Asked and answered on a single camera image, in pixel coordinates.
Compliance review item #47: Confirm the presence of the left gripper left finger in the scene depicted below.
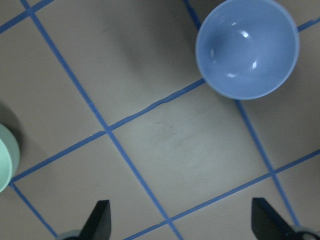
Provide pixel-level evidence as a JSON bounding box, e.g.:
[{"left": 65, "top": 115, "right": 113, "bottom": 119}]
[{"left": 77, "top": 200, "right": 111, "bottom": 240}]

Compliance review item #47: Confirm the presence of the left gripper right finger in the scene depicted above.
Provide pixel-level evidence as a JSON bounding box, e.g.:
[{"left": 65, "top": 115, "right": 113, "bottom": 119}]
[{"left": 251, "top": 197, "right": 300, "bottom": 240}]

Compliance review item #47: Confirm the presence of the green bowl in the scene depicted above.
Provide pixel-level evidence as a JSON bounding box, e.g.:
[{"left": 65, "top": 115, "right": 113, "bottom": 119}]
[{"left": 0, "top": 124, "right": 20, "bottom": 192}]

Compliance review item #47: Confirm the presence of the blue bowl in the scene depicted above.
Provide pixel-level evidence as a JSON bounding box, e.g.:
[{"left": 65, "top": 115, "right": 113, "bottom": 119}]
[{"left": 195, "top": 0, "right": 300, "bottom": 100}]

